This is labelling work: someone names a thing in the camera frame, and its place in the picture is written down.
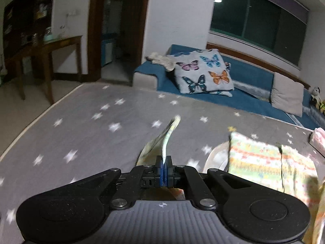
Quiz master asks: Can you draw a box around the pastel striped cloth garment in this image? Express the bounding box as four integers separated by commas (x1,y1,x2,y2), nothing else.
137,112,324,243

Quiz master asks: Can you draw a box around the grey star patterned bed sheet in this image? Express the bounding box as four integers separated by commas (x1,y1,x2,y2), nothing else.
1,83,324,243

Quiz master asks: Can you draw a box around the blue sofa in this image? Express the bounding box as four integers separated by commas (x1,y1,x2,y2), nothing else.
133,45,324,130

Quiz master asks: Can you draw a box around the butterfly print pillow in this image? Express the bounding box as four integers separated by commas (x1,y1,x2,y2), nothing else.
169,49,234,97

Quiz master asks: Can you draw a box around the beige crumpled cloth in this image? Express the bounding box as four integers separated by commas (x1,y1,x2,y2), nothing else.
146,52,176,72

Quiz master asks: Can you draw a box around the grey plain cushion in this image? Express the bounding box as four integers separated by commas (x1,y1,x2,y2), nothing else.
271,73,304,117

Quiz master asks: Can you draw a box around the pink folded cloth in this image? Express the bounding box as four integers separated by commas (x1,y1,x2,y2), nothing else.
309,127,325,157

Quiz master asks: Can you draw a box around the black white plush toy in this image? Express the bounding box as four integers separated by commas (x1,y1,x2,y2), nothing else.
311,86,325,114

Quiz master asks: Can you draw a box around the dark wooden side table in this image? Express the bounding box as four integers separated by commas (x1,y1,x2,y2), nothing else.
5,35,82,105

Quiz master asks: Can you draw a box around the glass jar on table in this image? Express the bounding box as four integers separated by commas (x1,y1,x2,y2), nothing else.
43,27,53,42

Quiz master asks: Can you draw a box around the dark glass window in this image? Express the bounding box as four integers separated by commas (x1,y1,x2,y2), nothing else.
210,0,309,65

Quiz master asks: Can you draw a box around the dark wooden bookshelf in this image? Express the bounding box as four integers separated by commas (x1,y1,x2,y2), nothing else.
2,0,57,82

